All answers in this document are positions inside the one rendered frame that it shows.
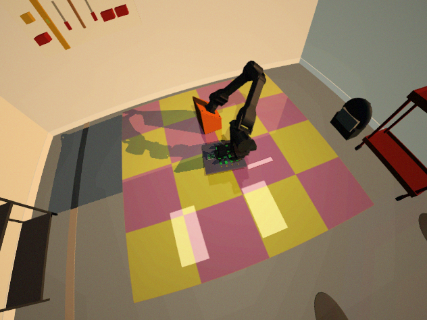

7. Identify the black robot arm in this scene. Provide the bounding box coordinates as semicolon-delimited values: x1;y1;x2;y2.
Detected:
204;61;266;159

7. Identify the grey switch panel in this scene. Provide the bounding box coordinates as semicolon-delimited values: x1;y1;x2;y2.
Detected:
202;140;247;175

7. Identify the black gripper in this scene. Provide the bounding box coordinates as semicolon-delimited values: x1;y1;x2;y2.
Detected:
217;138;257;157

